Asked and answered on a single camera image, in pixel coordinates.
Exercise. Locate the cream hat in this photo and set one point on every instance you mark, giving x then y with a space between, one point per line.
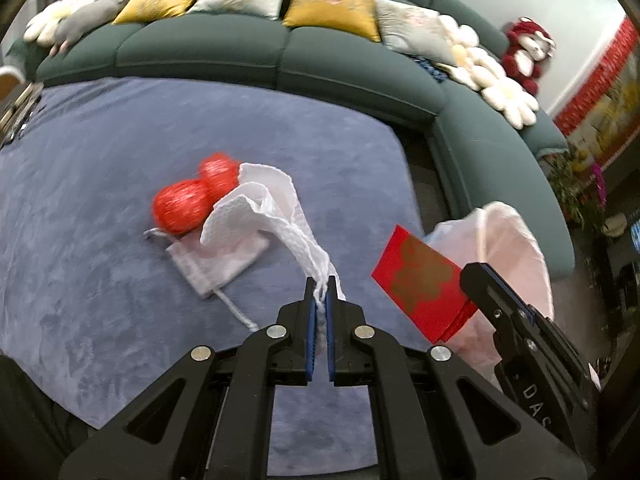
615 222

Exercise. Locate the red framed wall poster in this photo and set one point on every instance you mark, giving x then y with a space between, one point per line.
600 105

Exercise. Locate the teal curved sofa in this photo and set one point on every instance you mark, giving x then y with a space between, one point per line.
350 70

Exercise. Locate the blue carpet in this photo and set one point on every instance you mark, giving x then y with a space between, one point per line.
100 260

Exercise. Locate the red plush bear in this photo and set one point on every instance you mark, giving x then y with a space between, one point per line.
527 52

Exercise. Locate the red box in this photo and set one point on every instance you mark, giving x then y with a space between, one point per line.
425 285

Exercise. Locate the grey plush toy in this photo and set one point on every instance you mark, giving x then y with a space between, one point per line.
85 20

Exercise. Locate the white waffle cloth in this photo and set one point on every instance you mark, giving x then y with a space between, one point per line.
270 210

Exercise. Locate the trash bin with white liner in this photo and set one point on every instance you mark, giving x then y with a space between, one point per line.
505 240

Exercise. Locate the metal framed object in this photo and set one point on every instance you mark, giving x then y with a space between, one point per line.
20 107

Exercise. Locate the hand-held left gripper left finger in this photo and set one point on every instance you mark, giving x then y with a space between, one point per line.
312 332

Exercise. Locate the pink orchid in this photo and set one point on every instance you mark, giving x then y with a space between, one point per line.
600 187

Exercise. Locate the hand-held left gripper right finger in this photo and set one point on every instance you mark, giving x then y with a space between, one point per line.
330 340

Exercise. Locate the green potted plant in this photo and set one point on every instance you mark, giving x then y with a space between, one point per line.
570 182

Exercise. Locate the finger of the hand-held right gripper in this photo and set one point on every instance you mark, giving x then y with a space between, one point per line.
482 285
522 307

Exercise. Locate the red mesh ball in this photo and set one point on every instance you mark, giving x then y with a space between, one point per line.
180 205
217 172

